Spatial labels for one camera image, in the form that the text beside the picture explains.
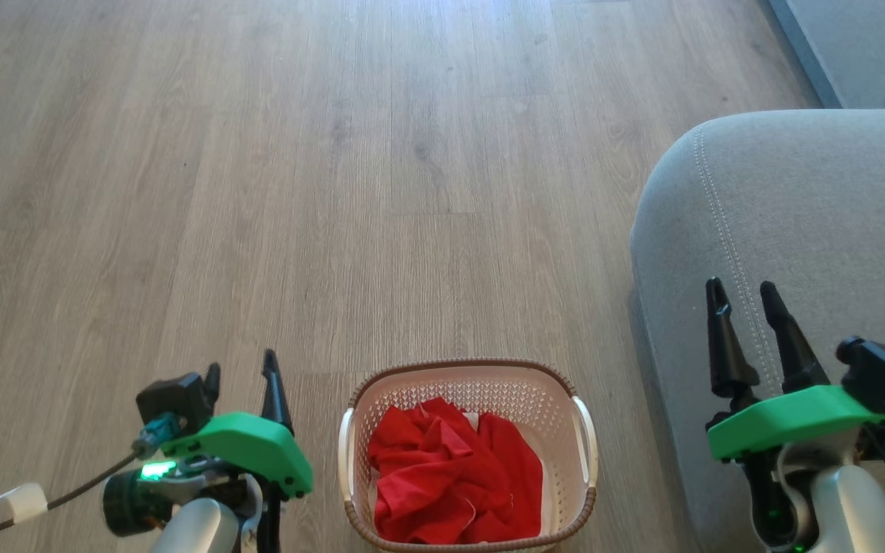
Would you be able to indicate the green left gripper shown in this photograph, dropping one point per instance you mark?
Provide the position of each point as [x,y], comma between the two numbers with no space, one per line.
[246,445]

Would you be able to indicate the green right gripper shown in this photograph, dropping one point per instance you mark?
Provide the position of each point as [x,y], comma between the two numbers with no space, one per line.
[796,418]

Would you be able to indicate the red cloth garment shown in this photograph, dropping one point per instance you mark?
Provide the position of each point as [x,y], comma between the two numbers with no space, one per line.
[442,476]

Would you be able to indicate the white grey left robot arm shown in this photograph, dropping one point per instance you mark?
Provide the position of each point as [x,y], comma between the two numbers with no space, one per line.
[197,530]

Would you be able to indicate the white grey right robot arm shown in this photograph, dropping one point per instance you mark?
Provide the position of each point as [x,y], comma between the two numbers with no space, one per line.
[857,507]

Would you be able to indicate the grey fabric sofa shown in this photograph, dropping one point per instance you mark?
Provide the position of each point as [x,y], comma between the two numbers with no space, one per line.
[819,230]

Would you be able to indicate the long grey sofa section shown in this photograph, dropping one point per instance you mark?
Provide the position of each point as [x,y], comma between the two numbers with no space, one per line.
[873,46]

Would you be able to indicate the white laundry basket brown rim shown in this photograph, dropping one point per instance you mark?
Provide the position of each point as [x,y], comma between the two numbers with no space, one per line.
[488,392]

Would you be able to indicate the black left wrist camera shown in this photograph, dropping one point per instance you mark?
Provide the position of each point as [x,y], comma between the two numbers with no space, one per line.
[174,399]

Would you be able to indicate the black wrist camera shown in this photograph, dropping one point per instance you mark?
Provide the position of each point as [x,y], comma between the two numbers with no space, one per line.
[884,369]
[174,399]

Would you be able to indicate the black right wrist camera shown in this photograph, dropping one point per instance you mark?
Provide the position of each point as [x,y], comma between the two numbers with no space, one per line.
[884,369]

